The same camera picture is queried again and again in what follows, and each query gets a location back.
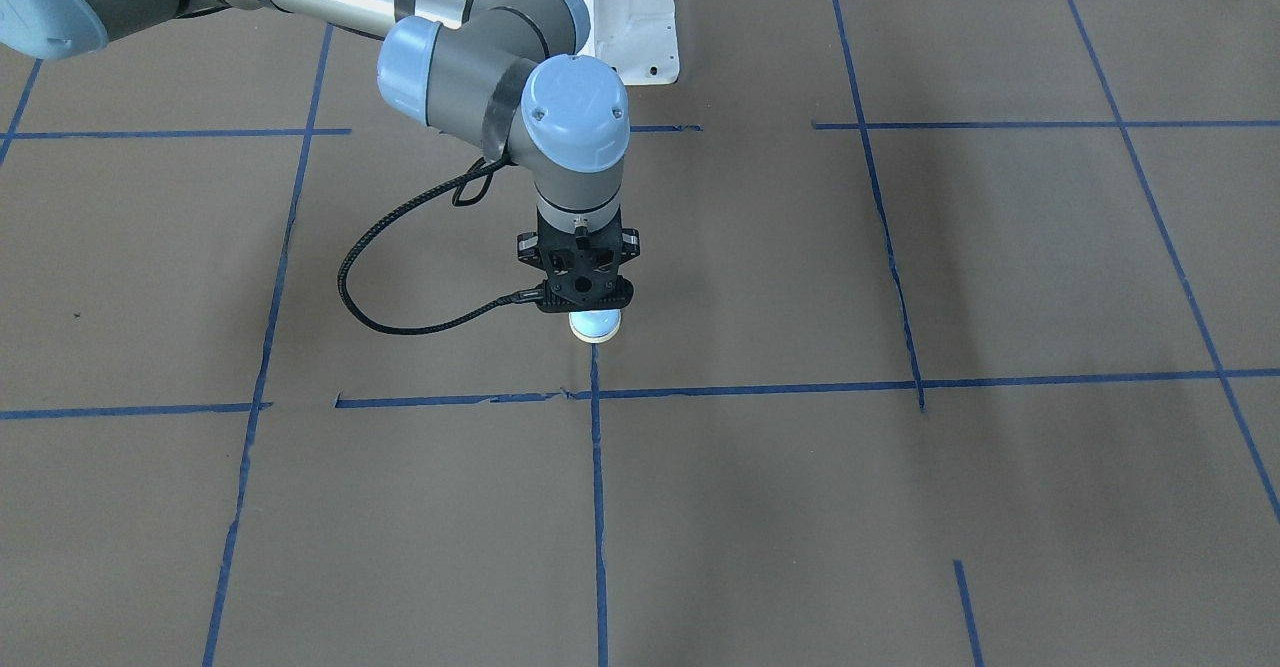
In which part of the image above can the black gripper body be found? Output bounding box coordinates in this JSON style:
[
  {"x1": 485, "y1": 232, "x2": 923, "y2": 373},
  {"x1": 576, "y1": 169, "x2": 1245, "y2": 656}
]
[{"x1": 516, "y1": 213, "x2": 641, "y2": 312}]

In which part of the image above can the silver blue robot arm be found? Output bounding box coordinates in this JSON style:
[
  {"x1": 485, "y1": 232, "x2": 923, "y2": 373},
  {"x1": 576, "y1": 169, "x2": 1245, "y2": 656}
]
[{"x1": 3, "y1": 0, "x2": 640, "y2": 312}]

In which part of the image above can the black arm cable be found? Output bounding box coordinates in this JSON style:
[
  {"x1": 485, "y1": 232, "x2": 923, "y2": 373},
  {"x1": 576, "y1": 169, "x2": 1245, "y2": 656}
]
[{"x1": 337, "y1": 155, "x2": 547, "y2": 335}]

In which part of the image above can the blue and cream bell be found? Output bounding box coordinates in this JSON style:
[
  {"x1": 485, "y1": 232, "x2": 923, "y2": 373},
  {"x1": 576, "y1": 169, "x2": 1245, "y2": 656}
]
[{"x1": 568, "y1": 310, "x2": 623, "y2": 344}]

